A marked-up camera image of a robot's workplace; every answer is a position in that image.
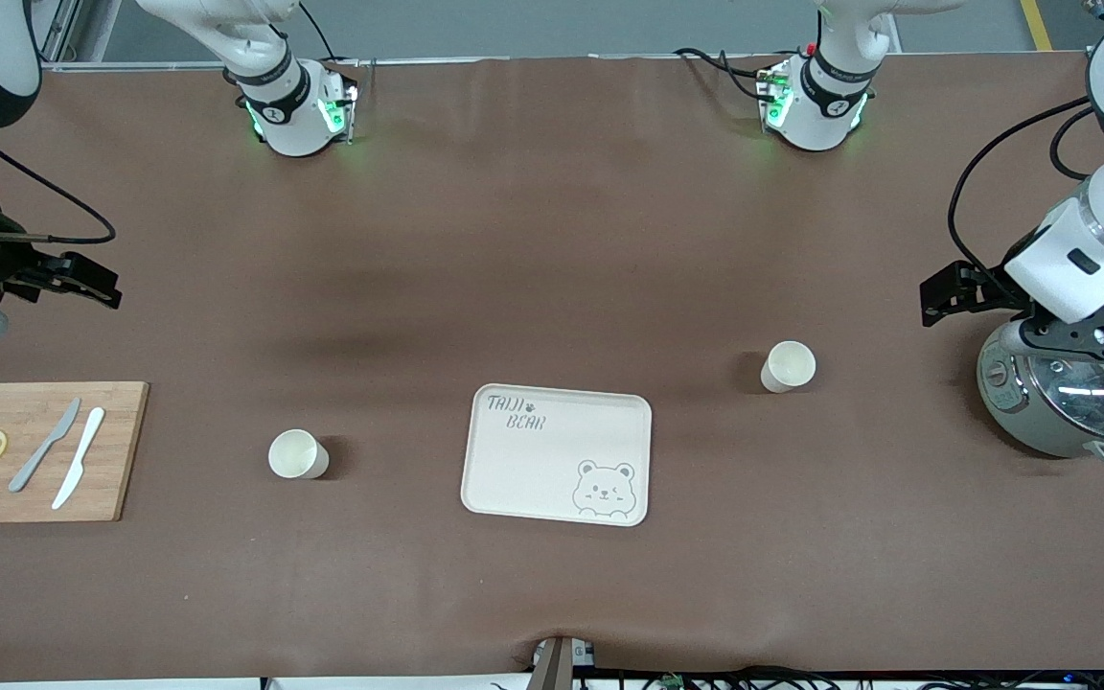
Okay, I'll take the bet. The white IKEA cup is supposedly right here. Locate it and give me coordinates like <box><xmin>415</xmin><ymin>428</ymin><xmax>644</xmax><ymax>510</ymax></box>
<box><xmin>760</xmin><ymin>340</ymin><xmax>817</xmax><ymax>395</ymax></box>
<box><xmin>267</xmin><ymin>428</ymin><xmax>331</xmax><ymax>480</ymax></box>

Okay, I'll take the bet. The cream tray with bear print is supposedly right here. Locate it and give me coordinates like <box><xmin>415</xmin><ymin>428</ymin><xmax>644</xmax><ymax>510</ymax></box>
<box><xmin>461</xmin><ymin>383</ymin><xmax>654</xmax><ymax>527</ymax></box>

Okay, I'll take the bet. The grey electric cooking pot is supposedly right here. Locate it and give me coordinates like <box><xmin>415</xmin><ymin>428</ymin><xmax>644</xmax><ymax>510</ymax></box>
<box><xmin>977</xmin><ymin>311</ymin><xmax>1104</xmax><ymax>470</ymax></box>

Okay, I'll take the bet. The glass pot lid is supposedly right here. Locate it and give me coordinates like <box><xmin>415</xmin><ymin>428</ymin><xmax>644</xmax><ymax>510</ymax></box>
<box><xmin>1023</xmin><ymin>331</ymin><xmax>1104</xmax><ymax>448</ymax></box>

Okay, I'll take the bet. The grey plastic knife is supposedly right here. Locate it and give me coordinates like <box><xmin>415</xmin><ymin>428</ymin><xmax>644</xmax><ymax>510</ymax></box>
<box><xmin>9</xmin><ymin>398</ymin><xmax>82</xmax><ymax>494</ymax></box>

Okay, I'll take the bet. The white plastic knife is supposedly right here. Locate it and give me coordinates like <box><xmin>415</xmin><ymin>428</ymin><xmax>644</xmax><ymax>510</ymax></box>
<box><xmin>52</xmin><ymin>407</ymin><xmax>106</xmax><ymax>511</ymax></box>

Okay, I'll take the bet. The wooden cutting board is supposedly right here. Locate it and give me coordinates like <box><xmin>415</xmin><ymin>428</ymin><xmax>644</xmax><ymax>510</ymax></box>
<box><xmin>0</xmin><ymin>381</ymin><xmax>150</xmax><ymax>524</ymax></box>

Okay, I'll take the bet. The brown table cover mat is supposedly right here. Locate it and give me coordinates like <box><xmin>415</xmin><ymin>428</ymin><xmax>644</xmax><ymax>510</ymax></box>
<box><xmin>0</xmin><ymin>53</ymin><xmax>1104</xmax><ymax>683</ymax></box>

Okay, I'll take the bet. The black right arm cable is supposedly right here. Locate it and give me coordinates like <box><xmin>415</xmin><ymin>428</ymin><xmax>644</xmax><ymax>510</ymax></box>
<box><xmin>0</xmin><ymin>125</ymin><xmax>119</xmax><ymax>246</ymax></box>

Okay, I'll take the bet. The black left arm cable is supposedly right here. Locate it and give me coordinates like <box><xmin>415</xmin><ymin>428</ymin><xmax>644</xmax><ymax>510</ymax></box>
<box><xmin>948</xmin><ymin>94</ymin><xmax>1104</xmax><ymax>284</ymax></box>

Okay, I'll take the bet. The aluminium frame post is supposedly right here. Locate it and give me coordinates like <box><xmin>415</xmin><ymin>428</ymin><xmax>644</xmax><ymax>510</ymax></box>
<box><xmin>34</xmin><ymin>0</ymin><xmax>124</xmax><ymax>70</ymax></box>

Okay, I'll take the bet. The black cable at arm base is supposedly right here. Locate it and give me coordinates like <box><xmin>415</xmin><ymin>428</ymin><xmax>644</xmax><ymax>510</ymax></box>
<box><xmin>673</xmin><ymin>46</ymin><xmax>775</xmax><ymax>104</ymax></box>

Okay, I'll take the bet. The grey metal bracket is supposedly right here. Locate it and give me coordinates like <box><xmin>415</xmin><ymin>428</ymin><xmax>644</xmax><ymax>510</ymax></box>
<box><xmin>528</xmin><ymin>634</ymin><xmax>598</xmax><ymax>690</ymax></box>

